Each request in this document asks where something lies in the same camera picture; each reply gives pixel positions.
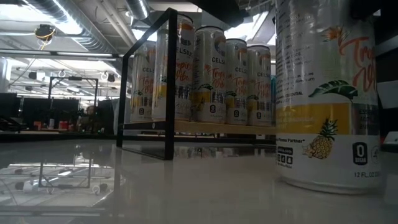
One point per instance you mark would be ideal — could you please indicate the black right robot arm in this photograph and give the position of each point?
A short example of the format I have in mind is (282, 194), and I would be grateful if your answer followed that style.
(224, 11)

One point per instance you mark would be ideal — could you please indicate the red container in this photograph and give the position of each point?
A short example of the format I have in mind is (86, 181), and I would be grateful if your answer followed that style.
(63, 125)

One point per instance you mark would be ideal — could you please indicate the black yellow ceiling device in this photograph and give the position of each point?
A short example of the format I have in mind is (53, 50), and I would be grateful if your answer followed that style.
(45, 32)

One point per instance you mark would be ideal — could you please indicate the wooden shelf with black frame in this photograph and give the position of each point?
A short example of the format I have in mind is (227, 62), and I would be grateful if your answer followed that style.
(202, 127)

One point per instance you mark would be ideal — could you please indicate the silver ventilation duct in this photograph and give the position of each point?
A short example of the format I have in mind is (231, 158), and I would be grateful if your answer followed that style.
(93, 40)

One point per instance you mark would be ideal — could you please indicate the black background rig frame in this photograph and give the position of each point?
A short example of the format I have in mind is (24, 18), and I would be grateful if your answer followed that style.
(73, 78)

